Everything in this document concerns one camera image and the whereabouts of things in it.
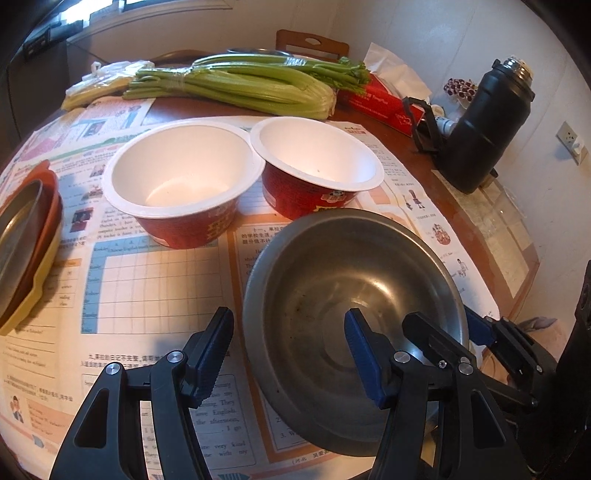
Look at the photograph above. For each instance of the round steel plate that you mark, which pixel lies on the round steel plate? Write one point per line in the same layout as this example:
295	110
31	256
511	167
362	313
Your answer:
18	240

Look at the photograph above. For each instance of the pale paper sheet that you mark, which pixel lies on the pale paper sheet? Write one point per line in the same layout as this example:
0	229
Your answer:
503	258

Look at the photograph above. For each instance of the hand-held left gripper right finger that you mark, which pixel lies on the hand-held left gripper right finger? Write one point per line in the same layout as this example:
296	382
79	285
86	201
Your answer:
364	355

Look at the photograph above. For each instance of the wooden chair with cutout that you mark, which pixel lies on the wooden chair with cutout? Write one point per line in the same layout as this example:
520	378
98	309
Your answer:
295	44

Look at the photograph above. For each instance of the steel bowl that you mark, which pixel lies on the steel bowl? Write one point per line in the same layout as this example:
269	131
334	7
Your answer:
314	295

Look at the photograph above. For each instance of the orange plastic plate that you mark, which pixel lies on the orange plastic plate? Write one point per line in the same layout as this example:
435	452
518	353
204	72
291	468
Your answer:
51	198

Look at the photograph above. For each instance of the bag of yellow noodles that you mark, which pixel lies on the bag of yellow noodles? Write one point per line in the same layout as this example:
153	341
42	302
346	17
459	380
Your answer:
92	87

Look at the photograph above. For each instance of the leafy celery bunch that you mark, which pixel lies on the leafy celery bunch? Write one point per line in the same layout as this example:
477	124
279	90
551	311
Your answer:
258	64

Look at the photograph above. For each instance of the tied celery bunch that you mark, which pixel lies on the tied celery bunch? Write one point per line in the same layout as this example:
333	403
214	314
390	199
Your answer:
258	92

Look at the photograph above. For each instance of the red tissue box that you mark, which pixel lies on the red tissue box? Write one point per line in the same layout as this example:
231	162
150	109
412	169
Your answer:
378	106

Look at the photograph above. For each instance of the red paper noodle bowl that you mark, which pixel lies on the red paper noodle bowl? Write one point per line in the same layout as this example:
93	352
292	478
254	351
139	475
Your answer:
314	157
175	166

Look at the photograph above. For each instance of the black thermos bottle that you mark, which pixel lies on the black thermos bottle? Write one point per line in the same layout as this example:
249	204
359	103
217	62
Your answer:
480	134

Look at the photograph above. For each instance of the white wall socket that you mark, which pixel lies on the white wall socket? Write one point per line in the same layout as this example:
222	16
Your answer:
572	138

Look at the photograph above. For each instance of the colourful newspaper sheet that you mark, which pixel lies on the colourful newspaper sheet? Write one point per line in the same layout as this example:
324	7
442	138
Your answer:
106	120

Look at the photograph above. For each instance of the yellow shell-shaped plate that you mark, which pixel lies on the yellow shell-shaped plate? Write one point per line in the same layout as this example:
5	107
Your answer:
46	274

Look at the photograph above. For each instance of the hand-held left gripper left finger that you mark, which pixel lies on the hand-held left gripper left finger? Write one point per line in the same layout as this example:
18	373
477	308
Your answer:
214	355

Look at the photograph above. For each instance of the large printed newspaper spread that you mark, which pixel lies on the large printed newspaper spread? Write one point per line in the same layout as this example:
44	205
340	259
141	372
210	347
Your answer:
138	300

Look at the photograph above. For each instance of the steel dish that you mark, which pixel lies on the steel dish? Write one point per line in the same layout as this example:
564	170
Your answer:
258	50

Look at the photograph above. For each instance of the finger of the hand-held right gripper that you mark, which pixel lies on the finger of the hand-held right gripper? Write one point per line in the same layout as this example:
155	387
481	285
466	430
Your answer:
434	337
476	324

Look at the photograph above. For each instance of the white cartoon worksheet page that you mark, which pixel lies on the white cartoon worksheet page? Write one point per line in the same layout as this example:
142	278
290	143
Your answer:
429	217

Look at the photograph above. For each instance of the curved wooden chair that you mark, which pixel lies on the curved wooden chair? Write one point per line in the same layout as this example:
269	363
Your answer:
175	56

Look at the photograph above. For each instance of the small white bottle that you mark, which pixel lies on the small white bottle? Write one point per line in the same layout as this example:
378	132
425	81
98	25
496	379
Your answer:
445	124

